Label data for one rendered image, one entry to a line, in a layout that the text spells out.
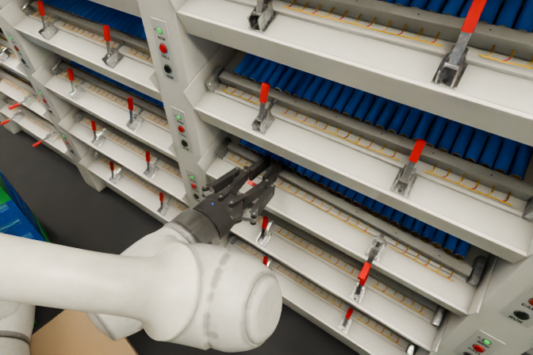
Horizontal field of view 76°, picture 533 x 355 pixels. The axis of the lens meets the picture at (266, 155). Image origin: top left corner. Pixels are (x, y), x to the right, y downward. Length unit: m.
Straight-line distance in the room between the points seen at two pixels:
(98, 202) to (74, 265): 1.27
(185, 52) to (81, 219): 1.07
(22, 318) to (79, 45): 0.64
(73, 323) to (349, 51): 0.86
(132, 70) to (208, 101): 0.23
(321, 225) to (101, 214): 1.06
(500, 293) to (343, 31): 0.46
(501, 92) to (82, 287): 0.47
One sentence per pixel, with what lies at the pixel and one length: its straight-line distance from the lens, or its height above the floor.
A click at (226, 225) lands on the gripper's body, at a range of 0.61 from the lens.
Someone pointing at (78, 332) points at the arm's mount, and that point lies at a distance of 1.00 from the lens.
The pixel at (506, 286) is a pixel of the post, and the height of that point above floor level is 0.66.
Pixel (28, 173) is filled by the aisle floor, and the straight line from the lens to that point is 1.92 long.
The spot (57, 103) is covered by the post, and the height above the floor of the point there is 0.46.
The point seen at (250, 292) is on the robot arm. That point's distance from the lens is 0.38.
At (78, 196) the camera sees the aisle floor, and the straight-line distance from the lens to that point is 1.70.
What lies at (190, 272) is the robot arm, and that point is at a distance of 0.39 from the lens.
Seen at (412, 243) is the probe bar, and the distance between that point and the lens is 0.72.
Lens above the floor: 1.15
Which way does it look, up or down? 44 degrees down
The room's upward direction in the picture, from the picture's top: straight up
